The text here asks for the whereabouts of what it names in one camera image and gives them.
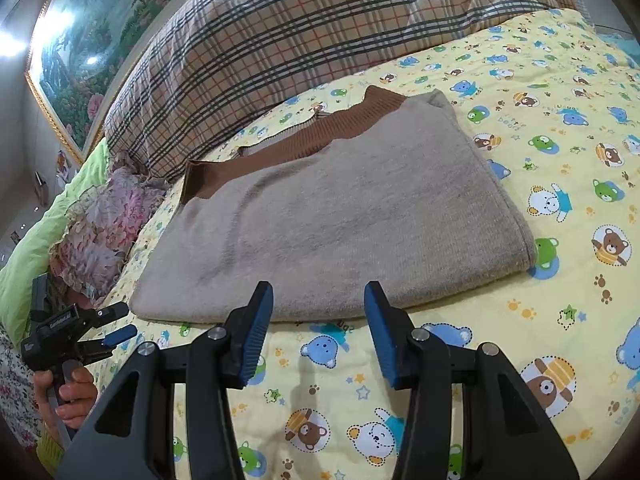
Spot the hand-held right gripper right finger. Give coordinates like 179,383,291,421
364,281,581,480

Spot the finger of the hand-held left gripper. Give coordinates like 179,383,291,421
76,301,130,334
79,324,138,362

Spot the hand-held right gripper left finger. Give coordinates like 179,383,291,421
55,281,274,480

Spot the beige knit sweater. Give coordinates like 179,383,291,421
129,85,538,323

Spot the person's left hand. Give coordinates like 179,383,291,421
32,366,99,430

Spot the pink floral ruffled cloth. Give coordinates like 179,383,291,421
47,152,171,306

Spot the light green blanket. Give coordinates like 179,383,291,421
0,137,111,331

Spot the yellow cartoon bear bed sheet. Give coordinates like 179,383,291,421
85,7,640,480

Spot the gold framed landscape painting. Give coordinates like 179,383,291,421
25,0,236,166

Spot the plaid quilt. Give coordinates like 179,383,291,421
104,0,576,181

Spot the teal cloth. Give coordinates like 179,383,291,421
595,30,640,68

